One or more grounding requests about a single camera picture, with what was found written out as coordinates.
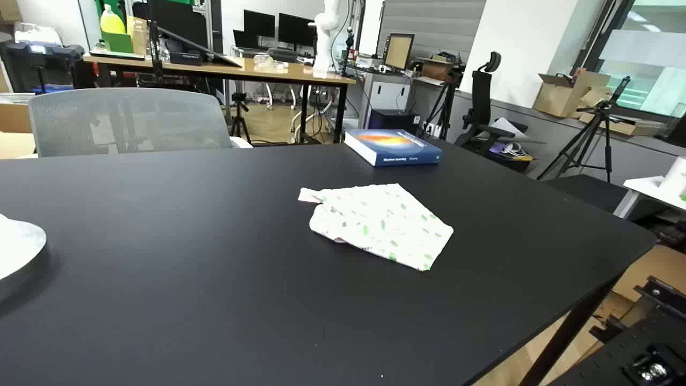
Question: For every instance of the white cloth green leaf print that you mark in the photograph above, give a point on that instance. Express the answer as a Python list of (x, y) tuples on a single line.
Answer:
[(377, 222)]

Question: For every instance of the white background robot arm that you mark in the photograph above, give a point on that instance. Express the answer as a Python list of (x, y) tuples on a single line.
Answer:
[(326, 34)]

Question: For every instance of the blue hardcover book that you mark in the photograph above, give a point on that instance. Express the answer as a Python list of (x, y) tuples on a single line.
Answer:
[(392, 146)]

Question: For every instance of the white drawer cabinet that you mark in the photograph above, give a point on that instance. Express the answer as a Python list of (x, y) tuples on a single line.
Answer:
[(387, 98)]

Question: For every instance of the small black tripod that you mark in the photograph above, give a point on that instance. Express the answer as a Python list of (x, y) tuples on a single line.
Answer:
[(239, 108)]

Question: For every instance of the long wooden desk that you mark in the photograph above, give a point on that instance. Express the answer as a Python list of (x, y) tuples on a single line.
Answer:
[(250, 72)]

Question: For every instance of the black office chair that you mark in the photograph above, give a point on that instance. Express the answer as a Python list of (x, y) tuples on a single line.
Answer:
[(483, 92)]

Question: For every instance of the black computer monitor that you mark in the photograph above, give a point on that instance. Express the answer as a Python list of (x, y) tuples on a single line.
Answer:
[(257, 24), (296, 28)]

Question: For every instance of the grey mesh office chair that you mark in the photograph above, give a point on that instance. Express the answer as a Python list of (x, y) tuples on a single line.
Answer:
[(130, 120)]

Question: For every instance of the open cardboard box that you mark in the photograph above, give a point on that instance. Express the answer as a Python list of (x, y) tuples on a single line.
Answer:
[(563, 98)]

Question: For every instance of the black equipment stand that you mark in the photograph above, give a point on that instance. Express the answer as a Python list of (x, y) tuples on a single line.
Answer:
[(178, 23)]

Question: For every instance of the tall black tripod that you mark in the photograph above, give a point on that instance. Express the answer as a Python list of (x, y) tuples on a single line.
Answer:
[(606, 117)]

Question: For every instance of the yellow green bottle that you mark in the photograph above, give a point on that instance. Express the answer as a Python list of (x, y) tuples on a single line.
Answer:
[(113, 23)]

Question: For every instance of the small white table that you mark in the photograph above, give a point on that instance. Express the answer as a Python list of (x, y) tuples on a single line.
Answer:
[(654, 189)]

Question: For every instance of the black storage bin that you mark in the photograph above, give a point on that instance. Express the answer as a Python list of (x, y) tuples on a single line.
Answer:
[(43, 65)]

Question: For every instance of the clear acrylic round plate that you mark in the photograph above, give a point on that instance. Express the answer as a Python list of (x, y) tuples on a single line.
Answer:
[(13, 247)]

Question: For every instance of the dark picture frame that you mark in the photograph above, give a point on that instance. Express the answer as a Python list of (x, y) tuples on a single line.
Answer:
[(400, 50)]

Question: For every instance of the black metal frame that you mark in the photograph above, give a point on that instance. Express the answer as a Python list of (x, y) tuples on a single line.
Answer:
[(643, 343)]

